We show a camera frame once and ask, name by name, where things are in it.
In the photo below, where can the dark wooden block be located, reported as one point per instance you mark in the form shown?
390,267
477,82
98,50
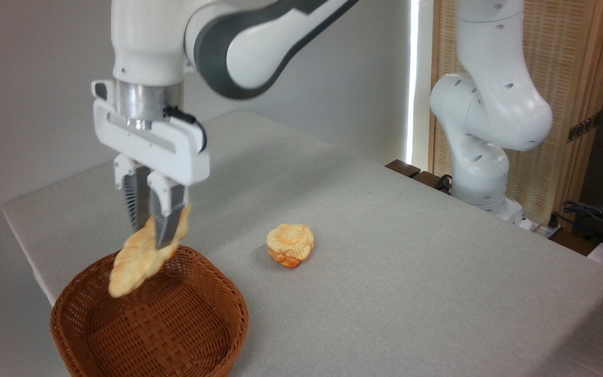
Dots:
430,179
402,167

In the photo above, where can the wooden slatted folding screen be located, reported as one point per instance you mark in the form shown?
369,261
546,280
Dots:
568,52

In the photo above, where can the white power strip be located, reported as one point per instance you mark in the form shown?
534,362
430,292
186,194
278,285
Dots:
546,230

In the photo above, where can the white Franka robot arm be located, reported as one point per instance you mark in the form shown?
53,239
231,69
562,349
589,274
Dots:
490,104

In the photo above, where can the metal screen hinge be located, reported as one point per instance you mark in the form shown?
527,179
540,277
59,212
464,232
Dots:
583,128

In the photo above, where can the round golden bread roll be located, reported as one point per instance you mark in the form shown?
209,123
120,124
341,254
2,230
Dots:
290,243

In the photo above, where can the long braided bread loaf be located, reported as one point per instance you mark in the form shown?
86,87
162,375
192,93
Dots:
134,262

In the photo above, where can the brown woven wicker basket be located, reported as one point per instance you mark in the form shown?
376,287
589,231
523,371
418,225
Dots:
186,335

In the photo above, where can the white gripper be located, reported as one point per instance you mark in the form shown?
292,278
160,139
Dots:
170,152

